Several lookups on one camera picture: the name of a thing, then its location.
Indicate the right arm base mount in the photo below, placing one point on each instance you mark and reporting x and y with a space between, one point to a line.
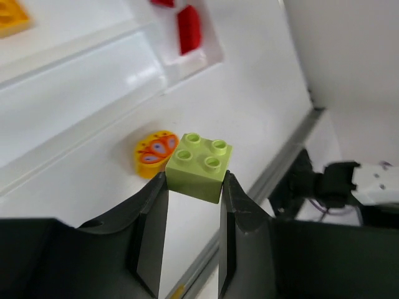
299 183

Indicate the yellow lego brick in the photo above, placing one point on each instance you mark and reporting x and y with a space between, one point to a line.
153 152

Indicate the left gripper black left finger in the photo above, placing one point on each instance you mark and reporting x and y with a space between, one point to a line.
118 254

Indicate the white compartment sorting tray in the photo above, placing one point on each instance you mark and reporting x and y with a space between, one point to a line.
80 67

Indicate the pale green sloped lego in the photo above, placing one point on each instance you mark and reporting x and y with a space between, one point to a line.
198 166

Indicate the red curved lego brick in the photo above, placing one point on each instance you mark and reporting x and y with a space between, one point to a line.
189 29

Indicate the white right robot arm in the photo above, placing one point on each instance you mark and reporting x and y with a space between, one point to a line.
360 184

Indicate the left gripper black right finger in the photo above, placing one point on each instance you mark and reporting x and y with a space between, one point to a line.
264 257

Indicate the yellow striped lego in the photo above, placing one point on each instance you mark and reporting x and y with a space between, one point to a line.
14 18

